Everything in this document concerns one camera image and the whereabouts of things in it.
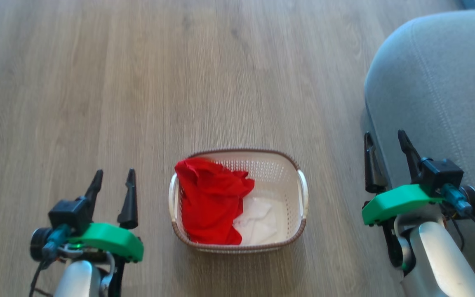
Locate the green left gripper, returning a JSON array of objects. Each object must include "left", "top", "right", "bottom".
[{"left": 68, "top": 168, "right": 144, "bottom": 263}]

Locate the left camera cable teal plug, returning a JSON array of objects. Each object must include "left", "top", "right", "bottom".
[{"left": 29, "top": 225, "right": 72, "bottom": 297}]

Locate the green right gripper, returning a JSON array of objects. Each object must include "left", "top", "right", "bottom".
[{"left": 362, "top": 130, "right": 444, "bottom": 226}]

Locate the white cloth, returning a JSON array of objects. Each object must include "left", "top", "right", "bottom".
[{"left": 233, "top": 197, "right": 278, "bottom": 246}]

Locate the plain red shirt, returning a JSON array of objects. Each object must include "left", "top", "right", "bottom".
[{"left": 174, "top": 158, "right": 255, "bottom": 245}]

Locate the grey fabric sofa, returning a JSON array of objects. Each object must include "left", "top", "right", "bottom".
[{"left": 364, "top": 9, "right": 475, "bottom": 297}]

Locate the beige woven laundry basket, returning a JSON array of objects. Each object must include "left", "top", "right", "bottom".
[{"left": 168, "top": 148, "right": 309, "bottom": 254}]

